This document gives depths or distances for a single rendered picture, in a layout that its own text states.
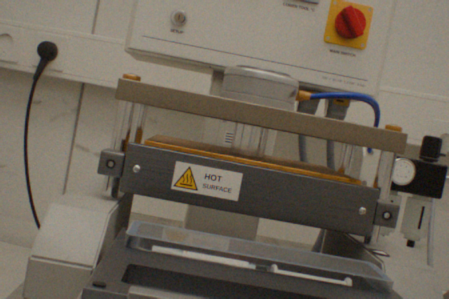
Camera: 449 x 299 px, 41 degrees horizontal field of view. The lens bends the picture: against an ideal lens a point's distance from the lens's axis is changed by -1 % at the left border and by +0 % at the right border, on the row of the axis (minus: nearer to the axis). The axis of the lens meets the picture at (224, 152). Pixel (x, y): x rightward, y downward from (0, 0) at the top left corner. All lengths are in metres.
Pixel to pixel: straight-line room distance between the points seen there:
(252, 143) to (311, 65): 0.19
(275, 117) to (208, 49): 0.24
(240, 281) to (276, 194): 0.18
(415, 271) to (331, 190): 0.10
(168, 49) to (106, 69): 0.48
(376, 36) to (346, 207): 0.31
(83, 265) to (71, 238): 0.03
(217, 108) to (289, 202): 0.11
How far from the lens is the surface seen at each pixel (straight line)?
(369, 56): 0.80
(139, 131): 0.71
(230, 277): 0.39
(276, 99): 0.61
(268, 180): 0.55
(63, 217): 0.50
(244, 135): 0.63
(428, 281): 0.54
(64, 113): 1.32
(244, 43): 0.78
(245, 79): 0.61
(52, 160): 1.33
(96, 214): 0.50
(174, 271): 0.37
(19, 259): 1.26
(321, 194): 0.56
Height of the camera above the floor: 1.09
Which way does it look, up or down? 3 degrees down
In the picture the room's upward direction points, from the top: 11 degrees clockwise
